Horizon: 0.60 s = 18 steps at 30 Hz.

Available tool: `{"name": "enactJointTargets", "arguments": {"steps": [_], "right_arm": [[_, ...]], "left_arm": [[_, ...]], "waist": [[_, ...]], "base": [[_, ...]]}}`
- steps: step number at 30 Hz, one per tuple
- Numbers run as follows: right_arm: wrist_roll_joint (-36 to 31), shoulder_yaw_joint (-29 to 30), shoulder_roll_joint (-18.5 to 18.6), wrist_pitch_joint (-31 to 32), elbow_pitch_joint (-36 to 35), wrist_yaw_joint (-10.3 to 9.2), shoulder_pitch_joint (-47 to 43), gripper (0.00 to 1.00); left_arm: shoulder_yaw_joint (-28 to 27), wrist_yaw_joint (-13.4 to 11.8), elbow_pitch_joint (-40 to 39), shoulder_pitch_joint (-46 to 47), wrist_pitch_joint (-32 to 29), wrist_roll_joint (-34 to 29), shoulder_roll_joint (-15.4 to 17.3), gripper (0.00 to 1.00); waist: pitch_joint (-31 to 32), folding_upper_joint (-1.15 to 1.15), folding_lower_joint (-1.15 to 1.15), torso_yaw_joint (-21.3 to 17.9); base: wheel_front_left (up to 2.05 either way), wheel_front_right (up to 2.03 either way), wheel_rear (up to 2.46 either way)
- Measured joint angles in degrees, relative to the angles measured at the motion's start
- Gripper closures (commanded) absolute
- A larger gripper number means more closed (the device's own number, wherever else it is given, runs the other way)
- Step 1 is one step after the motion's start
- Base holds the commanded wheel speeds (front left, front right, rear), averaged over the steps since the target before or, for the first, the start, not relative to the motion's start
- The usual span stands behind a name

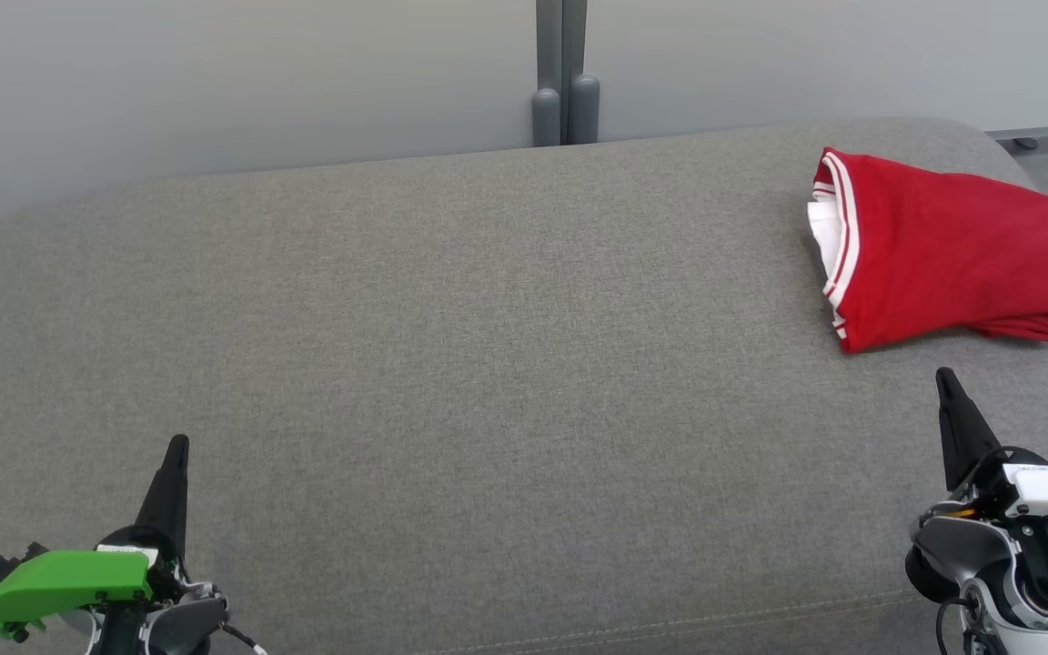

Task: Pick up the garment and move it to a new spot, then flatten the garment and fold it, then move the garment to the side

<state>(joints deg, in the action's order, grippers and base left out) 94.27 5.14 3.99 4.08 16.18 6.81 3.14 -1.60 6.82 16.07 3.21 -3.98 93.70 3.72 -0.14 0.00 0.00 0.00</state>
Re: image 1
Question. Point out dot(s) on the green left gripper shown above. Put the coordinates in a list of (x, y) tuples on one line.
[(69, 582)]

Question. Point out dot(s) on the red white-sleeved Bulls jersey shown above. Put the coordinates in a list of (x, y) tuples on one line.
[(952, 246)]

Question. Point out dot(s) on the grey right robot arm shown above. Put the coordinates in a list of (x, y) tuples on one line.
[(961, 546)]

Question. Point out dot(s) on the grey floor track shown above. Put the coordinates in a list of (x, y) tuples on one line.
[(1047, 135)]

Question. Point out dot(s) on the grey aluminium door post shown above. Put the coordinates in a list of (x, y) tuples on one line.
[(566, 64)]

